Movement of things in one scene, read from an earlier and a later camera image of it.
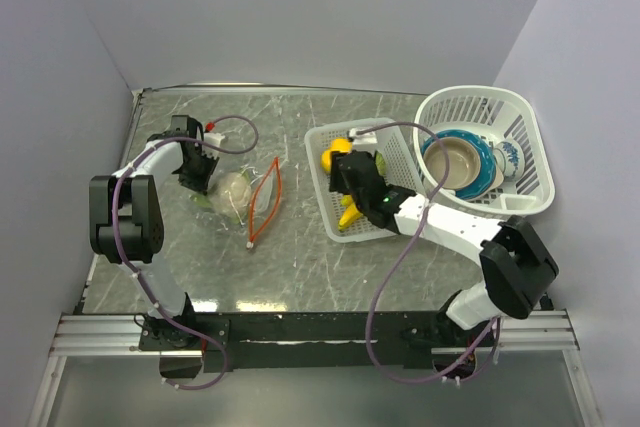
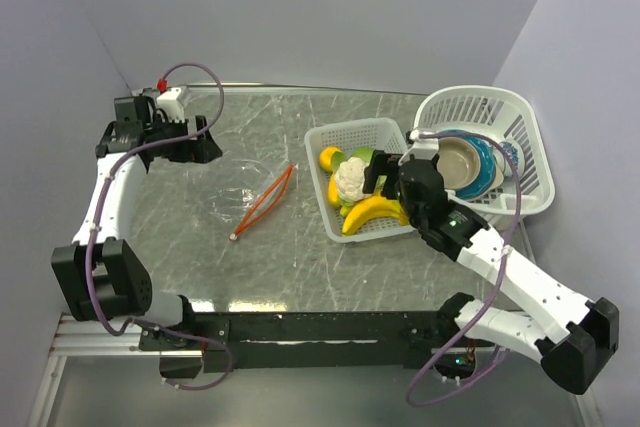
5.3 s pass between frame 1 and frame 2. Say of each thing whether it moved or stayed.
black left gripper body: moved
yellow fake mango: moved
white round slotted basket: stayed
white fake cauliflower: moved
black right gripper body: moved
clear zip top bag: moved
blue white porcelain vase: stayed
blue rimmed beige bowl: stayed
